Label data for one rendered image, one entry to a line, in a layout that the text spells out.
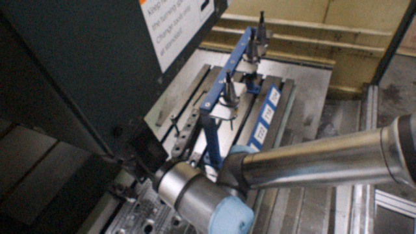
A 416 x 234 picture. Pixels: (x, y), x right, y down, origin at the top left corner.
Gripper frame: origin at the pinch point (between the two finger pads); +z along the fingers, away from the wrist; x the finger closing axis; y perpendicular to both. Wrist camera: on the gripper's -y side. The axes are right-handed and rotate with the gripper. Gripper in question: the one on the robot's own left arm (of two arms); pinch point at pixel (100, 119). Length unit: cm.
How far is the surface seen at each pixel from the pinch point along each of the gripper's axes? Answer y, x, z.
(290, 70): 55, 100, -3
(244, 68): 18, 48, -5
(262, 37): 15, 64, -2
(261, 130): 45, 48, -15
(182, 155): 45.4, 19.8, 3.8
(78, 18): -30.0, -2.6, -21.2
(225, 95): 14.0, 31.5, -9.0
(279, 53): 49, 102, 6
